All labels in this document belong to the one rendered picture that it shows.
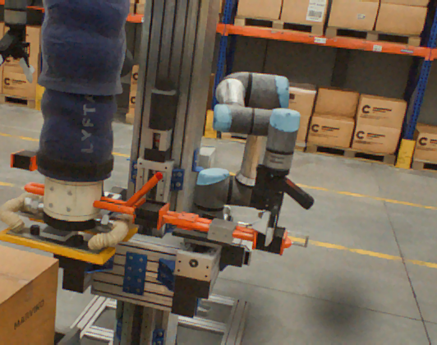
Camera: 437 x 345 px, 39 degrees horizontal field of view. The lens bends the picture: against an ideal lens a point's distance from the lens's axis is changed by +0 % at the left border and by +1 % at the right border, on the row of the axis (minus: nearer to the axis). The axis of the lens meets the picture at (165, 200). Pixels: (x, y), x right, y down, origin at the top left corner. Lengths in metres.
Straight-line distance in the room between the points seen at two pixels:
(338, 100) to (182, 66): 7.05
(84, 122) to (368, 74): 8.67
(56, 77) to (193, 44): 0.84
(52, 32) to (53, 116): 0.22
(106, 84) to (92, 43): 0.12
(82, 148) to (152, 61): 0.82
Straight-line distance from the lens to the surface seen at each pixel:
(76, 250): 1.74
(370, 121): 8.93
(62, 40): 1.65
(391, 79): 10.19
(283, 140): 1.60
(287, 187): 1.64
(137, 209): 1.72
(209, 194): 2.27
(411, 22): 8.87
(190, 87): 2.41
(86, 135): 1.69
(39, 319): 2.18
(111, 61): 1.67
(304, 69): 10.13
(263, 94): 2.05
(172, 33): 2.41
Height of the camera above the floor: 1.86
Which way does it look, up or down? 18 degrees down
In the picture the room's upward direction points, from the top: 7 degrees clockwise
